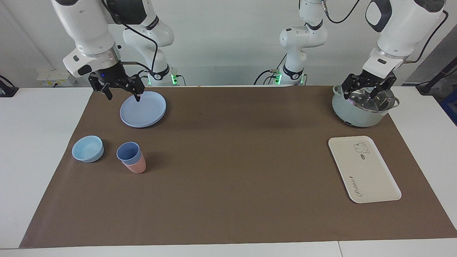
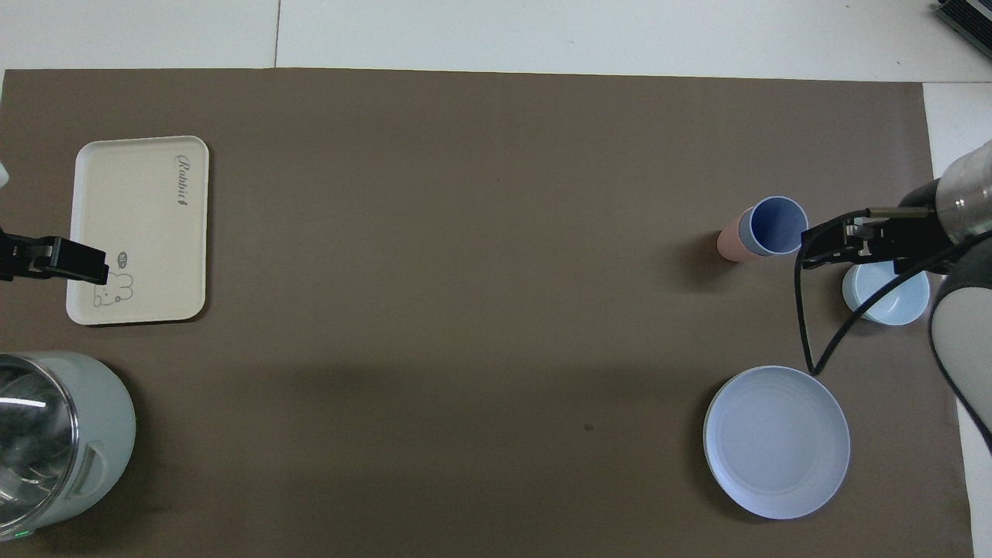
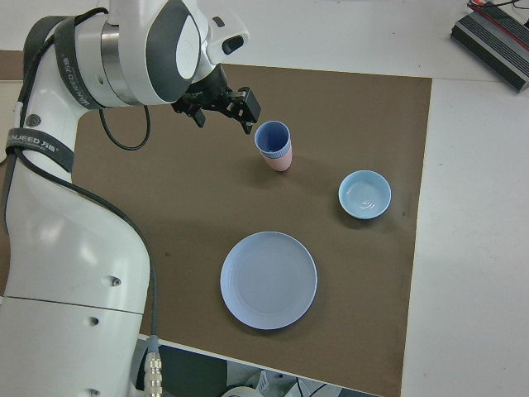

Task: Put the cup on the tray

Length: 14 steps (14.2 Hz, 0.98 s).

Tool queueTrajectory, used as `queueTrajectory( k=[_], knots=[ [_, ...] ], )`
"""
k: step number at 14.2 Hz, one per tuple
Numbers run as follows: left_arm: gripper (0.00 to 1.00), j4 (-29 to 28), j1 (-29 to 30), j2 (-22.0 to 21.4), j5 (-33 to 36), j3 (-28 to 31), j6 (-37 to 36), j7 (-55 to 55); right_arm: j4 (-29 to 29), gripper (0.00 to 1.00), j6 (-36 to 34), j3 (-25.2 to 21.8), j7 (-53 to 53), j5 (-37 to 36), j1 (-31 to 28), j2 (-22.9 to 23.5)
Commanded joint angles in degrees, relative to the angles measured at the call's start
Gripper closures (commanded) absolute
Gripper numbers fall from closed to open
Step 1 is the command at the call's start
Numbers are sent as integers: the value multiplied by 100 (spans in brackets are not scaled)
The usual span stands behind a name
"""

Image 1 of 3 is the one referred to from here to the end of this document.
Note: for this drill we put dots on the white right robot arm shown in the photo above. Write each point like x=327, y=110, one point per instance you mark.
x=89, y=32

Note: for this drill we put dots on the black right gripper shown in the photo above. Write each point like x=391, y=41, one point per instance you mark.
x=110, y=75

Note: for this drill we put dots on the white power strip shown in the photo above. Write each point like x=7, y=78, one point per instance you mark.
x=53, y=77

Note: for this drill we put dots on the brown table mat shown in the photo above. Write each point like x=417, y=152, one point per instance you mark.
x=228, y=160

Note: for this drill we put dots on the blue crate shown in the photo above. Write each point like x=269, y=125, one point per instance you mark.
x=450, y=107

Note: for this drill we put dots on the light blue bowl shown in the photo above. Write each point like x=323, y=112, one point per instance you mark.
x=87, y=150

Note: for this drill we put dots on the light blue plate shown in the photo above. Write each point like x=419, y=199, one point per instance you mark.
x=142, y=110

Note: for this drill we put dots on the pink cup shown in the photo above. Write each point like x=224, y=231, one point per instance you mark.
x=137, y=167

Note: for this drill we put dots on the black clamp stand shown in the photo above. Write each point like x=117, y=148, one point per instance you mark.
x=7, y=91

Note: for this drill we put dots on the black pole stand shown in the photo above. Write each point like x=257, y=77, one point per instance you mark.
x=433, y=81

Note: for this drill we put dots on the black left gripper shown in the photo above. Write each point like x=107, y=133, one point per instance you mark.
x=371, y=79

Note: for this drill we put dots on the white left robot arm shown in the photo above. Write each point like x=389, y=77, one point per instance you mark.
x=400, y=32

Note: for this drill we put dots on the blue ribbed cup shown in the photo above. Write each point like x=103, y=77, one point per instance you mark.
x=126, y=151

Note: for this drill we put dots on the cream tray with bear print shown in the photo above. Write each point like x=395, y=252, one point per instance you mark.
x=364, y=171

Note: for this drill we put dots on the pale green cooking pot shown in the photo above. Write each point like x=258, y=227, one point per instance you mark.
x=353, y=114

